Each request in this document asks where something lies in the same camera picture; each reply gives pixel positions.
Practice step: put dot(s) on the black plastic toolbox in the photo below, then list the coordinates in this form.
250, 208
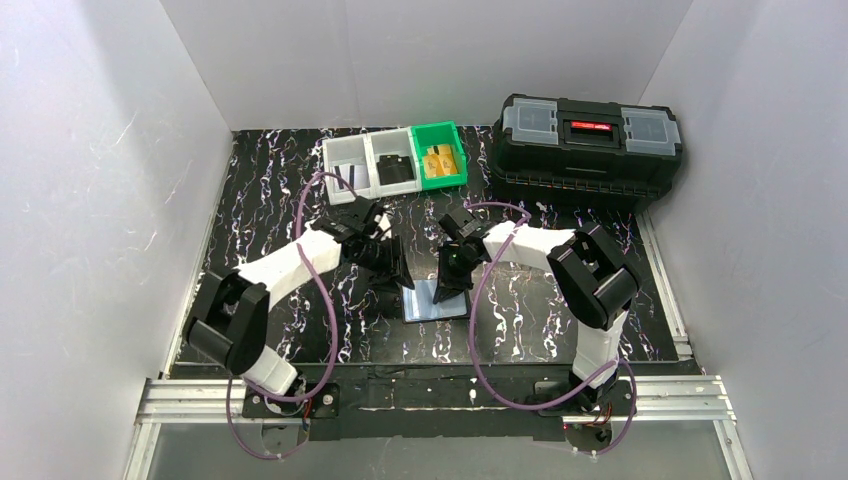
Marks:
584, 154

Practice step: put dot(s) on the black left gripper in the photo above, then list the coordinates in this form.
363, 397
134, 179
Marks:
383, 256

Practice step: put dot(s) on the silver card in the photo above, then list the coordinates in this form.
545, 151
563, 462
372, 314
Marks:
355, 175

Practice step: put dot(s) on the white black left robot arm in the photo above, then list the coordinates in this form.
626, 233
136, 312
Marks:
228, 318

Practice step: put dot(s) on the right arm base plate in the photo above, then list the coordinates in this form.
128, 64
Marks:
550, 397

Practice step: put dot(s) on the black card holder wallet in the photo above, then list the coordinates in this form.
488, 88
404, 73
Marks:
418, 304

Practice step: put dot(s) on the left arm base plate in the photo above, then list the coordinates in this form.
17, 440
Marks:
311, 401

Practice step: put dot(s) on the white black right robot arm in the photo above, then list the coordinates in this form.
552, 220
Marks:
596, 280

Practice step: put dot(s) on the white left plastic bin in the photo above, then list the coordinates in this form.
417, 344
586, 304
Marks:
347, 157

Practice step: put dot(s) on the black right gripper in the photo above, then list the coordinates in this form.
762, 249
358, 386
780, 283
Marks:
456, 263

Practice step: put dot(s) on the gold card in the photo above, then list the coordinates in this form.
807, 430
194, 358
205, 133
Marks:
447, 159

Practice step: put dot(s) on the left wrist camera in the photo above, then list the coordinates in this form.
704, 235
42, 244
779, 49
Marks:
367, 218

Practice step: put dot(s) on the green plastic bin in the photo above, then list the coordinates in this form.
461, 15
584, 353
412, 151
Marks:
429, 135

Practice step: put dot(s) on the black marbled table mat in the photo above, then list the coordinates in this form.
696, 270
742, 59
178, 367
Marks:
521, 318

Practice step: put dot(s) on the tan credit card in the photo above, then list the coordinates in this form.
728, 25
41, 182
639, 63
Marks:
432, 163

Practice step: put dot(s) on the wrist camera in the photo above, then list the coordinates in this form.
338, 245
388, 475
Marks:
367, 218
460, 224

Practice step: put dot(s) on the white middle plastic bin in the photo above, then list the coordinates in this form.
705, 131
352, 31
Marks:
394, 141

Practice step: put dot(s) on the white plastic bin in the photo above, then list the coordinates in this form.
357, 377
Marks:
394, 141
347, 157

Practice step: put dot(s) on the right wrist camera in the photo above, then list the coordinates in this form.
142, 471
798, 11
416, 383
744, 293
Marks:
460, 224

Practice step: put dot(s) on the aluminium frame rail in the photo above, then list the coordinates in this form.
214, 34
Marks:
430, 403

